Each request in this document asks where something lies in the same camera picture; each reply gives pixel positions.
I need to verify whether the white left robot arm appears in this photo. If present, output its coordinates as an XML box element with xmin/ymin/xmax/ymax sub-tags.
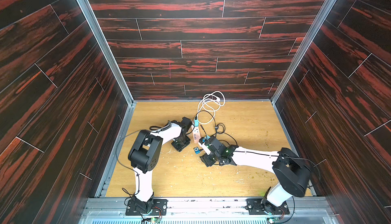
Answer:
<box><xmin>126</xmin><ymin>117</ymin><xmax>192</xmax><ymax>215</ymax></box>

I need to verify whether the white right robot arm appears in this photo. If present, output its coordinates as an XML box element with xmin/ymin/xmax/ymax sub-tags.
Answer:
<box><xmin>199</xmin><ymin>136</ymin><xmax>313</xmax><ymax>212</ymax></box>

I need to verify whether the black usb cable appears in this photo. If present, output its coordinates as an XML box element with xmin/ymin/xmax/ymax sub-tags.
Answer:
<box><xmin>194</xmin><ymin>110</ymin><xmax>239</xmax><ymax>151</ymax></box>

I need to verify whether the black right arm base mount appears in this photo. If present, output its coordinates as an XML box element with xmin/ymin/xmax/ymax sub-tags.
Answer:
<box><xmin>245</xmin><ymin>198</ymin><xmax>290</xmax><ymax>215</ymax></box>

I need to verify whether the aluminium corner post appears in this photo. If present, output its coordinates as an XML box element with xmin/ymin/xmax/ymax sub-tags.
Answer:
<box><xmin>271</xmin><ymin>0</ymin><xmax>337</xmax><ymax>107</ymax></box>
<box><xmin>76</xmin><ymin>0</ymin><xmax>134</xmax><ymax>105</ymax></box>

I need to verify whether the aluminium left floor rail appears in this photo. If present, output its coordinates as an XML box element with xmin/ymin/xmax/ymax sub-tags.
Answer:
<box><xmin>94</xmin><ymin>102</ymin><xmax>136</xmax><ymax>198</ymax></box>

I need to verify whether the aluminium right floor rail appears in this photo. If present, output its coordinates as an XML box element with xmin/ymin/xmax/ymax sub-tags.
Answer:
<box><xmin>272</xmin><ymin>104</ymin><xmax>318</xmax><ymax>196</ymax></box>

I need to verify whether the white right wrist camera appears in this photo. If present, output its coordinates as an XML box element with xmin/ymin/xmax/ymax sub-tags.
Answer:
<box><xmin>199</xmin><ymin>135</ymin><xmax>211</xmax><ymax>155</ymax></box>

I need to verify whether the aluminium floor rail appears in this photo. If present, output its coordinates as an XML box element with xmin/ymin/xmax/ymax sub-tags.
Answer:
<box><xmin>94</xmin><ymin>102</ymin><xmax>136</xmax><ymax>198</ymax></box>
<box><xmin>272</xmin><ymin>104</ymin><xmax>318</xmax><ymax>196</ymax></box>

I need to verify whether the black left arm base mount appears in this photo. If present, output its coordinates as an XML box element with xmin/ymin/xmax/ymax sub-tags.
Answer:
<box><xmin>125</xmin><ymin>197</ymin><xmax>168</xmax><ymax>216</ymax></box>

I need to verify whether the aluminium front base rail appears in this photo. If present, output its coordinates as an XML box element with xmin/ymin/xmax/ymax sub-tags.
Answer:
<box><xmin>79</xmin><ymin>197</ymin><xmax>340</xmax><ymax>224</ymax></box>

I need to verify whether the aluminium right corner post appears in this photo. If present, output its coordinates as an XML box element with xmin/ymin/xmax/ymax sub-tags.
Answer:
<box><xmin>271</xmin><ymin>0</ymin><xmax>337</xmax><ymax>107</ymax></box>

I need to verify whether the aluminium left corner post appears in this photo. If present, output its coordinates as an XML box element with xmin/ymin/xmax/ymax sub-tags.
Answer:
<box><xmin>76</xmin><ymin>0</ymin><xmax>134</xmax><ymax>105</ymax></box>

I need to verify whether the white power strip cable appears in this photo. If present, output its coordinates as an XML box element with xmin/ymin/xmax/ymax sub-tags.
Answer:
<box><xmin>197</xmin><ymin>90</ymin><xmax>226</xmax><ymax>125</ymax></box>

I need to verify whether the white power strip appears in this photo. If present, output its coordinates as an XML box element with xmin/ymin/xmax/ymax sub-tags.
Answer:
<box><xmin>192</xmin><ymin>123</ymin><xmax>201</xmax><ymax>144</ymax></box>

